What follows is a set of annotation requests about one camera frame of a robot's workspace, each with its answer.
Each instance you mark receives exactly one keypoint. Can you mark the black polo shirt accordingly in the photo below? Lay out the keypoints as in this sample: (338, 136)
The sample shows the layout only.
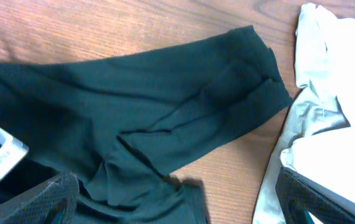
(123, 124)

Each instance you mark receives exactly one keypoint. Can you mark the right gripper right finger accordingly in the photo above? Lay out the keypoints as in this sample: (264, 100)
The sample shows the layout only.
(300, 198)

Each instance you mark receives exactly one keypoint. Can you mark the white shirt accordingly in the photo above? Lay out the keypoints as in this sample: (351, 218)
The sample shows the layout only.
(325, 59)

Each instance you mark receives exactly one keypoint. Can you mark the khaki shorts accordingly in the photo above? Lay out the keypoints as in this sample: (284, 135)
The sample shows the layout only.
(276, 174)

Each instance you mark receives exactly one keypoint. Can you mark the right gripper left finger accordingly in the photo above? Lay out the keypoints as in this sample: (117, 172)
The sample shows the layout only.
(52, 201)

